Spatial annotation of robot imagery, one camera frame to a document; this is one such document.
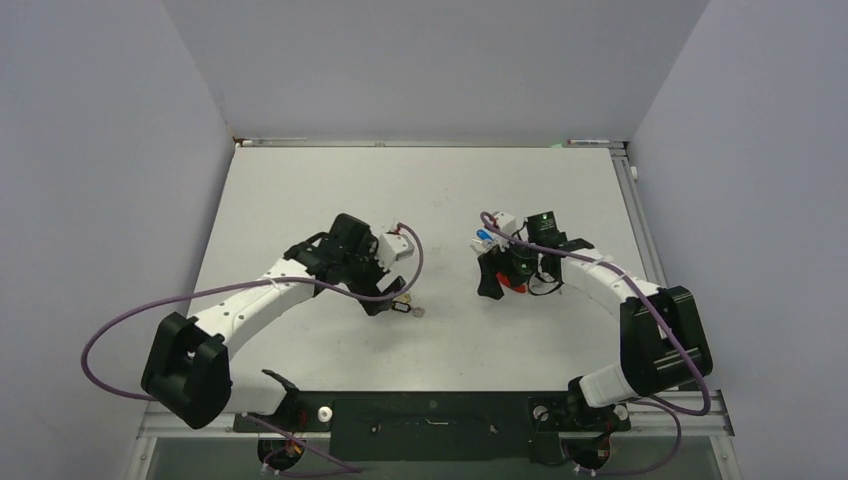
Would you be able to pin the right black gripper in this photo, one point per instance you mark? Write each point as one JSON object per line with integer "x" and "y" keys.
{"x": 494, "y": 261}

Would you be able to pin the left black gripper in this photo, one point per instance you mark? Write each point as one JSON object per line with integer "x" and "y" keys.
{"x": 368, "y": 249}

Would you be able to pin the black tag key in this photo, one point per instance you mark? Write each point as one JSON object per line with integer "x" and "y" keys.
{"x": 401, "y": 307}

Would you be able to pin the red handled metal key holder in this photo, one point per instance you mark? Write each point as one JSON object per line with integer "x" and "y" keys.
{"x": 501, "y": 266}

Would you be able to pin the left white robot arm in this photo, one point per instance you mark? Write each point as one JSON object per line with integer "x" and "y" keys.
{"x": 188, "y": 370}

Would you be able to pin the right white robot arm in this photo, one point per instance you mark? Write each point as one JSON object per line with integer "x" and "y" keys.
{"x": 663, "y": 353}

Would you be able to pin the blue tag key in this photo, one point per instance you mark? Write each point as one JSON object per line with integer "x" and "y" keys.
{"x": 484, "y": 236}

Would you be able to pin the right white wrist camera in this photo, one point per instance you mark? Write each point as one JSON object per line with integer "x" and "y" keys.
{"x": 507, "y": 223}

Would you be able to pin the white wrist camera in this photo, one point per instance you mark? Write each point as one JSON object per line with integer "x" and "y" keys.
{"x": 507, "y": 223}
{"x": 392, "y": 248}

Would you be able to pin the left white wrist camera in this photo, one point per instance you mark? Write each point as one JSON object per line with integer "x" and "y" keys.
{"x": 392, "y": 248}

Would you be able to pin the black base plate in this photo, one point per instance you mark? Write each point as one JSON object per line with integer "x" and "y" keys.
{"x": 445, "y": 426}

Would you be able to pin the aluminium frame rail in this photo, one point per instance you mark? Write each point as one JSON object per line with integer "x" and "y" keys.
{"x": 717, "y": 422}

